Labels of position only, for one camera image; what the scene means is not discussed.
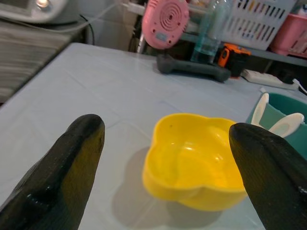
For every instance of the pink plastic basket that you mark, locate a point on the pink plastic basket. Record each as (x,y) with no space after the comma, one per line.
(291,33)

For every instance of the white power strip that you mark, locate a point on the white power strip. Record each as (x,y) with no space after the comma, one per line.
(266,77)

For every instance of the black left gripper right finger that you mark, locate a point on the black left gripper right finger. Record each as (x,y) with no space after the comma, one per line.
(271,172)

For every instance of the orange and black device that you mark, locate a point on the orange and black device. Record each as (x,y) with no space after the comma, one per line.
(231,58)

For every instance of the white plastic lattice basket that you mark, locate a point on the white plastic lattice basket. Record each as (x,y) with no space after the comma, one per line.
(256,24)

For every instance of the clear plastic water bottle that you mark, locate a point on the clear plastic water bottle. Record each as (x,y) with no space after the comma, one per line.
(211,31)

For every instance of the yellow flower-shaped plastic bowl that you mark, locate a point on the yellow flower-shaped plastic bowl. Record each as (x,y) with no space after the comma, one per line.
(189,163)

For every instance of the dark grey fan base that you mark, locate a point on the dark grey fan base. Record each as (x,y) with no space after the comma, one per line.
(192,68)

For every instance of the white appliance with light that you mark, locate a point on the white appliance with light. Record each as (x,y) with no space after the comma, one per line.
(36,10)

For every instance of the pink round fan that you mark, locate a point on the pink round fan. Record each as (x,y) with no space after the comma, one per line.
(165,21)

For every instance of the light blue tablecloth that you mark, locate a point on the light blue tablecloth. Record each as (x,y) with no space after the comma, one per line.
(115,95)

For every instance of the grey striped cloth cover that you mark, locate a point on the grey striped cloth cover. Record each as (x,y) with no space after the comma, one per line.
(26,55)

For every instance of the teal cup with bunny ears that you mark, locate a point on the teal cup with bunny ears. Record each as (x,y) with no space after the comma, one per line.
(283,110)

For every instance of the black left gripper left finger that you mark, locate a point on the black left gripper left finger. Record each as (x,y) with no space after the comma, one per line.
(60,177)

